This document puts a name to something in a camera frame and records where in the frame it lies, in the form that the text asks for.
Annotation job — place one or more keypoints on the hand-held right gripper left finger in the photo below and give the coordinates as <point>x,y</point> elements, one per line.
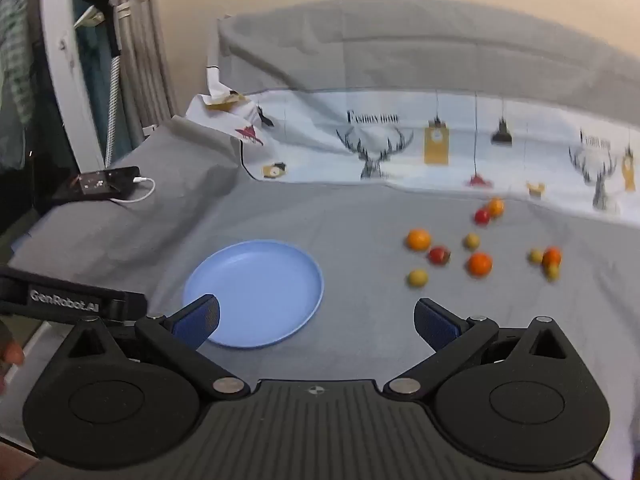
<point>197,321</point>

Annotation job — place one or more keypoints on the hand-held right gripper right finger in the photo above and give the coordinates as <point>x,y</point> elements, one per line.
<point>436,327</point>

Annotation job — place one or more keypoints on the white window frame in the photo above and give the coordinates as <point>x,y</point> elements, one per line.
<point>65,60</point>

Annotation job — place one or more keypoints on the small orange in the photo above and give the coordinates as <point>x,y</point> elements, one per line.
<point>480,264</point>
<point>552,256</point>
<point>419,240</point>
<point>496,207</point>

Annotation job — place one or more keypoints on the blue-grey bed sheet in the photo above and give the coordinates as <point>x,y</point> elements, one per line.
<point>360,240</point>

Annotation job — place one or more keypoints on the green striped cloth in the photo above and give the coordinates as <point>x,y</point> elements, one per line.
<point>15,50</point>

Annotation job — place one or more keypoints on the grey textured blanket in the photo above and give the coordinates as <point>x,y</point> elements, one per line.
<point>165,195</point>

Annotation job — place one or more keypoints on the grey curtain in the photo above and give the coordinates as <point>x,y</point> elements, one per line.
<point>145,60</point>

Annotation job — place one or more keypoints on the blue plate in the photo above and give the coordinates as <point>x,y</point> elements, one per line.
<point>260,285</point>

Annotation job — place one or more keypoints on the white printed cloth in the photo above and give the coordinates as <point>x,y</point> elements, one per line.
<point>320,145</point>

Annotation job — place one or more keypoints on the green jujube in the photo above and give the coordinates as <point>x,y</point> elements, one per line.
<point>417,277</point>
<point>535,256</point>
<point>471,241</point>

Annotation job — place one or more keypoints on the black smartphone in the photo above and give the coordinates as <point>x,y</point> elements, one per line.
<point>95,185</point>

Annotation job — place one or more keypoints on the grey cover cloth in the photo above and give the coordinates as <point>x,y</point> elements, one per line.
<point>400,45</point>

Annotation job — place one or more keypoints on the white curtain label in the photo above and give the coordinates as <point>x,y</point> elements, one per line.
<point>150,129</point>

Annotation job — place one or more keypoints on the person's left hand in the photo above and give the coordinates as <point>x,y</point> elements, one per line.
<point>9,352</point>

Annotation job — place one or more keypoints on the red cherry tomato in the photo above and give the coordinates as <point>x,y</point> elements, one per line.
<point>439,255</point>
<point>482,216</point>

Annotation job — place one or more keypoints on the gooseneck phone holder stand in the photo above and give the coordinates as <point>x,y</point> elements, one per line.
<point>114,90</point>

